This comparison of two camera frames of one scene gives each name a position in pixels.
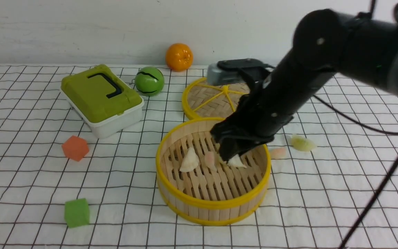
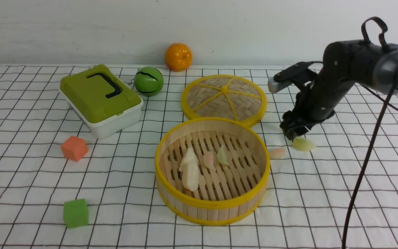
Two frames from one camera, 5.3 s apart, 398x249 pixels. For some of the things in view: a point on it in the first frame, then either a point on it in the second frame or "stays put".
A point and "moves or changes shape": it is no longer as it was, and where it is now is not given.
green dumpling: (302, 143) stays put
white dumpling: (191, 161) stays put
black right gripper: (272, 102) to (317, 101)
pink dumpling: (279, 152) stays put
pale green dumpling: (235, 160) moves or changes shape
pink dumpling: (210, 159) stays put
